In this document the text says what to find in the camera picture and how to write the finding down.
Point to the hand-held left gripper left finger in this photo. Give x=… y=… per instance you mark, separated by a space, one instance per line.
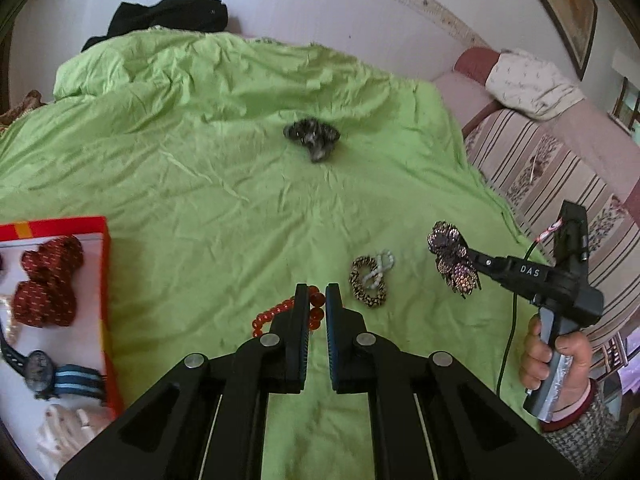
x=300 y=335

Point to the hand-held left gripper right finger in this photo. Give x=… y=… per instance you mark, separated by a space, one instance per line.
x=334 y=335

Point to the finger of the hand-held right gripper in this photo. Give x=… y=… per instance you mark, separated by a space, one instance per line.
x=490 y=265

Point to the decorated black-toothed hair clip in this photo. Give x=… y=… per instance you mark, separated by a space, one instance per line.
x=450 y=250

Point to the red box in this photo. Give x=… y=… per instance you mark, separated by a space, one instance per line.
x=107 y=310

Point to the red dotted scrunchie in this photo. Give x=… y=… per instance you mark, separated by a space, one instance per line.
x=45 y=300

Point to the white floral scrunchie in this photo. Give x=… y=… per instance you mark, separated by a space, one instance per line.
x=60 y=430

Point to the person's right forearm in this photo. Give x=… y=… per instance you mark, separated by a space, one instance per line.
x=585 y=435

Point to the person's right hand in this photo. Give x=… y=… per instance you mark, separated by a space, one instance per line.
x=577 y=365

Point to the leopard print scrunchie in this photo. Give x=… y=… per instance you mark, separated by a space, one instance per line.
x=356 y=285

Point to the pink sofa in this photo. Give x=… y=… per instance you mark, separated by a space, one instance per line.
x=600 y=135

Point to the white floral cloth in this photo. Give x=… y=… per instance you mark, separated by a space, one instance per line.
x=530 y=85

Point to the window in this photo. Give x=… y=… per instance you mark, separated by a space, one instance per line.
x=625 y=105

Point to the dark patterned scrunchie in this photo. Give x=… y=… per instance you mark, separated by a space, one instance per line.
x=312 y=135

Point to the green blanket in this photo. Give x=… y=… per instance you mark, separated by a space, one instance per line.
x=200 y=160

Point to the black cloth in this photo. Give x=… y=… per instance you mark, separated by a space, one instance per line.
x=165 y=15

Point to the brown patterned cloth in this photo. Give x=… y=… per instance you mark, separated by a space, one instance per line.
x=22 y=107

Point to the framed wall picture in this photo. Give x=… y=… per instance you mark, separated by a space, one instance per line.
x=565 y=0

